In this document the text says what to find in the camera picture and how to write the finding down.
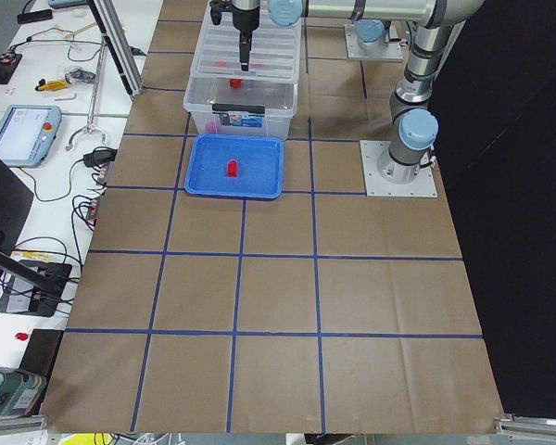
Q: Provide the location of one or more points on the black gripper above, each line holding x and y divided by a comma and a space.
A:
245, 19

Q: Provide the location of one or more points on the clear plastic box lid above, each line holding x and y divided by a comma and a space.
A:
278, 48

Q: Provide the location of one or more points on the clear plastic storage box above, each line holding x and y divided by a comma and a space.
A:
279, 100

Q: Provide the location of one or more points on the black box latch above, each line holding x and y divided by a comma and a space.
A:
220, 107

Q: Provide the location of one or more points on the black adapter box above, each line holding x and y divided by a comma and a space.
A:
99, 156

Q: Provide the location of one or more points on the blue plastic tray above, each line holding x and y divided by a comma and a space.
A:
223, 165

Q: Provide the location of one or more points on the metal stand with hook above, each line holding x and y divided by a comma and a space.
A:
90, 128

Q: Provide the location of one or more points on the yellow tool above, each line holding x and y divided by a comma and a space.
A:
55, 85

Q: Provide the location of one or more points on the blue teach pendant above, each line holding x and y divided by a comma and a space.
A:
27, 133

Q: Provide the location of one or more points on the green device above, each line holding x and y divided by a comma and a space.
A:
19, 391

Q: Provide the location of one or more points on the aluminium profile bottom left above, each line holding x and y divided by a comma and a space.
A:
17, 425

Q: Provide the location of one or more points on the aluminium profile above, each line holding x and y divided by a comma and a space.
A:
17, 425
523, 427

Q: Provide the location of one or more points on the aluminium profile bottom right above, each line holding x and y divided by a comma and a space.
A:
523, 427

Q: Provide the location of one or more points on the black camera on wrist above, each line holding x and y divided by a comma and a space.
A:
216, 9

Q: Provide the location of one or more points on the aluminium frame post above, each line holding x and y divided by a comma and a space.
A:
109, 25

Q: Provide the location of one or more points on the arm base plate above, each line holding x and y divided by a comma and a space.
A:
383, 177
386, 49

